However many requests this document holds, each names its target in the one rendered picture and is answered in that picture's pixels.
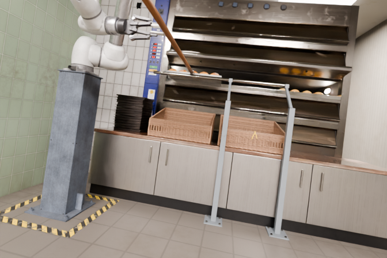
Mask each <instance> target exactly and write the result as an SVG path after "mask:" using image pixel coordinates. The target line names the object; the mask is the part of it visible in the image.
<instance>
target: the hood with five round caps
mask: <svg viewBox="0 0 387 258"><path fill-rule="evenodd" d="M351 7H352V6H351V5H330V4H317V3H296V2H274V1H251V0H176V8H175V13H174V15H175V16H176V17H193V18H210V19H220V20H237V21H255V22H273V23H282V24H300V25H317V26H335V27H344V28H347V27H349V26H350V17H351Z"/></svg>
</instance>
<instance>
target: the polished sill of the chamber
mask: <svg viewBox="0 0 387 258"><path fill-rule="evenodd" d="M166 82H177V83H182V84H193V85H203V86H213V87H220V88H229V85H227V84H217V83H211V82H200V81H190V80H183V79H173V78H166ZM231 89H240V90H251V91H257V92H267V93H277V94H286V92H285V90H276V89H265V88H254V87H248V86H238V85H231ZM289 94H290V95H293V96H304V97H314V98H324V99H330V100H341V96H330V95H324V94H314V93H303V92H292V91H289Z"/></svg>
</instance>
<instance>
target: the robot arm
mask: <svg viewBox="0 0 387 258"><path fill-rule="evenodd" d="M70 1H71V3H72V4H73V6H74V7H75V9H76V10H77V12H78V13H79V14H80V16H79V18H78V25H79V27H80V29H81V30H82V31H84V32H86V33H89V34H92V35H99V36H105V35H110V37H109V41H108V42H106V43H105V45H104V47H103V48H102V47H100V46H98V45H97V42H96V41H95V40H94V39H92V38H91V37H87V36H81V37H80V38H79V39H78V40H77V41H76V42H75V44H74V47H73V51H72V56H71V65H68V68H63V70H72V71H83V72H87V73H89V74H93V75H96V76H98V77H99V75H97V74H95V73H94V67H100V68H103V69H107V70H114V71H120V70H125V69H126V68H127V67H128V64H129V61H130V59H129V56H128V55H127V54H126V53H125V47H124V46H123V41H124V36H125V35H129V37H130V38H129V39H130V40H131V41H134V40H150V37H152V36H154V37H157V36H158V35H160V36H165V34H164V32H157V31H150V32H146V31H142V30H139V29H138V28H139V27H143V26H152V27H153V28H160V27H159V25H158V24H157V23H156V22H153V21H152V20H151V18H147V17H142V16H137V15H136V14H133V17H132V18H131V19H129V16H130V11H131V6H132V2H133V0H117V3H116V8H115V13H114V16H107V15H106V14H105V13H104V12H103V10H102V9H101V7H100V4H99V0H70ZM134 20H140V21H145V22H135V21H134ZM135 33H137V34H141V35H146V36H132V35H134V34H135Z"/></svg>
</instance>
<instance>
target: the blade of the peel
mask: <svg viewBox="0 0 387 258"><path fill-rule="evenodd" d="M165 71H166V72H172V73H183V74H190V73H187V72H181V71H170V70H165ZM194 75H205V76H212V77H222V76H220V75H209V74H198V73H195V74H194ZM169 77H171V78H173V79H183V80H190V81H200V82H211V83H217V84H221V81H217V80H211V79H201V78H190V77H179V76H173V75H169Z"/></svg>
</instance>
